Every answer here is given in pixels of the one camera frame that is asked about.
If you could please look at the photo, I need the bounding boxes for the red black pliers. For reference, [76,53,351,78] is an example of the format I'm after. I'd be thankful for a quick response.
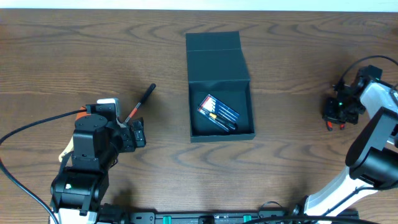
[326,121,345,131]

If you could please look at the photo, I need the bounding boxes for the small claw hammer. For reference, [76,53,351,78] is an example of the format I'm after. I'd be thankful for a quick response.
[122,83,156,126]

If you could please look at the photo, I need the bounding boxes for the blue precision screwdriver set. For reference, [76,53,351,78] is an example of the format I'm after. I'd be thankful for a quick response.
[197,95,240,133]

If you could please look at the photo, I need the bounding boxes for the black yellow screwdriver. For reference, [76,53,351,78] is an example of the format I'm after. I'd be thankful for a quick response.
[199,108,236,131]

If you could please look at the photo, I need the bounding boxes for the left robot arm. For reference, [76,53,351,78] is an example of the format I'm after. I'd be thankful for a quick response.
[50,103,146,223]

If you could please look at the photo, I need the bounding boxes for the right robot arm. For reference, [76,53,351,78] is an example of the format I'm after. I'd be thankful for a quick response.
[295,65,397,217]

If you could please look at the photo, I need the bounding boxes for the dark green open box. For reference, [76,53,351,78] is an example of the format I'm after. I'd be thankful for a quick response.
[186,31,256,142]

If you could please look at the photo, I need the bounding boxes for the right black cable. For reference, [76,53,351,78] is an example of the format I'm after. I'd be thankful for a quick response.
[334,55,398,91]

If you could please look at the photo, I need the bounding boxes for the black cable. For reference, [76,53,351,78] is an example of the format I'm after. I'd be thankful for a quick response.
[0,107,88,224]
[334,55,398,91]

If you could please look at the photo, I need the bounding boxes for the orange scraper wooden handle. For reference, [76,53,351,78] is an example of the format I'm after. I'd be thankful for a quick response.
[58,111,89,162]

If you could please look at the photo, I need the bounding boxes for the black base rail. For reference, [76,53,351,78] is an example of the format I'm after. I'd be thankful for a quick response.
[99,210,360,224]

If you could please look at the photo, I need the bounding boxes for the left black cable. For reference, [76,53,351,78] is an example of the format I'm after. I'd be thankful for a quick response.
[0,107,88,224]

